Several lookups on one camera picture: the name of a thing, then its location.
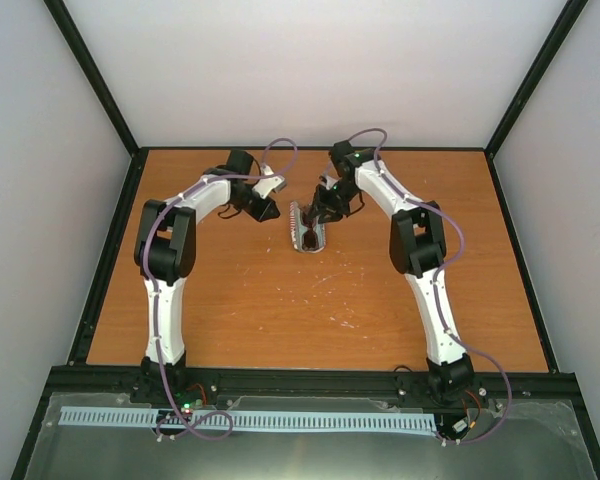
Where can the brown sunglasses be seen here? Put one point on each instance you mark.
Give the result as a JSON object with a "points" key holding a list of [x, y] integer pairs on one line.
{"points": [[312, 235]]}

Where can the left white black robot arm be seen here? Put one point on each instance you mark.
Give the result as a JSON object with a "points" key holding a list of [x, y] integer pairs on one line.
{"points": [[166, 247]]}

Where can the american flag glasses case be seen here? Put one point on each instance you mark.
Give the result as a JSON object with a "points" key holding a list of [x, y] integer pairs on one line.
{"points": [[295, 226]]}

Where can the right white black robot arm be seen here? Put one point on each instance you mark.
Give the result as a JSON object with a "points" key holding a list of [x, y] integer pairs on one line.
{"points": [[417, 250]]}

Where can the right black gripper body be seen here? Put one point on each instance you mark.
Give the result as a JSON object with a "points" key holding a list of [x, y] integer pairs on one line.
{"points": [[337, 198]]}

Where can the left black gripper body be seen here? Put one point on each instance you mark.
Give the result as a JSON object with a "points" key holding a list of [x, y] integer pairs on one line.
{"points": [[253, 210]]}

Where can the light blue slotted cable duct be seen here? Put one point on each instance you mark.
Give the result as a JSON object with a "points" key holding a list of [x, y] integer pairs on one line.
{"points": [[253, 421]]}

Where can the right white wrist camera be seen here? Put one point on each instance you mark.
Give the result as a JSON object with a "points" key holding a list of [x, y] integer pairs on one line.
{"points": [[327, 181]]}

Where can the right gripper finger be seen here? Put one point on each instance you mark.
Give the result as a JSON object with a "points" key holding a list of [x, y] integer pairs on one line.
{"points": [[328, 216], [316, 208]]}

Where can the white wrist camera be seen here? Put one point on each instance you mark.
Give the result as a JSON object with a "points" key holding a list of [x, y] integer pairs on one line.
{"points": [[269, 183], [327, 181]]}

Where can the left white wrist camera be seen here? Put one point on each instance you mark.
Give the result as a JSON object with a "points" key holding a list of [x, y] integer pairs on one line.
{"points": [[269, 183]]}

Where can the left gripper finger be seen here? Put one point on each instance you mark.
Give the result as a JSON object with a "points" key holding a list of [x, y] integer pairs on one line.
{"points": [[267, 217], [270, 209]]}

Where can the black aluminium frame rail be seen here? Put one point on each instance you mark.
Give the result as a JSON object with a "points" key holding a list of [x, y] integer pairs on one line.
{"points": [[225, 383]]}

